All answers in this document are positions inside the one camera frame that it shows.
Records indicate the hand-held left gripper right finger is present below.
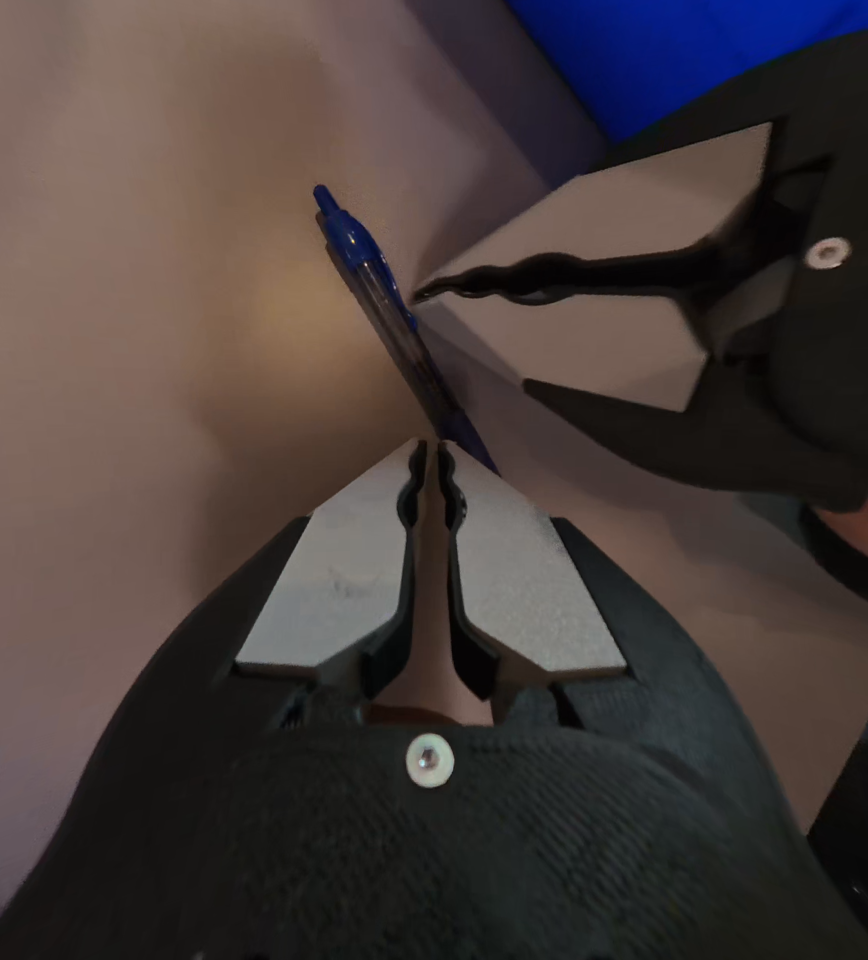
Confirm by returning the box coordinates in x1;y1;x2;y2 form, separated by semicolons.
437;441;627;702

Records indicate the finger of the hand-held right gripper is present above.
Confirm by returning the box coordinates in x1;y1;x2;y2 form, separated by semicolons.
411;122;774;299
411;288;710;414

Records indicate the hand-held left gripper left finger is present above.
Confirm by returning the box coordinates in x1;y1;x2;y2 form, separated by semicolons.
233;437;429;702

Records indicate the blue plastic bin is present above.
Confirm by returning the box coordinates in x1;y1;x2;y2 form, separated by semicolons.
501;0;868;145

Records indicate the blue retractable pen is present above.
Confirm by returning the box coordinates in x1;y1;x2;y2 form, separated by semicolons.
312;183;502;477

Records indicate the grey desk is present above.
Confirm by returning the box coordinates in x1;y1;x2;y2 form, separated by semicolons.
0;0;868;916

